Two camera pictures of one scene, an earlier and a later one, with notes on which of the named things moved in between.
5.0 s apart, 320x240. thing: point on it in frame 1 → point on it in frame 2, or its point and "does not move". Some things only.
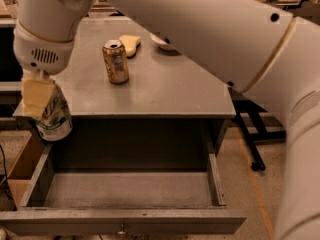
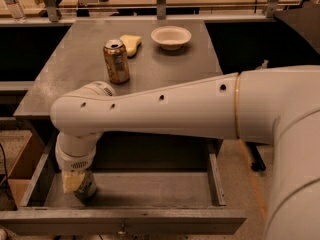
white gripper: (42, 54) → (74, 161)
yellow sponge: (131, 44) does not move
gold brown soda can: (115, 56) does not move
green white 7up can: (57, 121) → (88, 186)
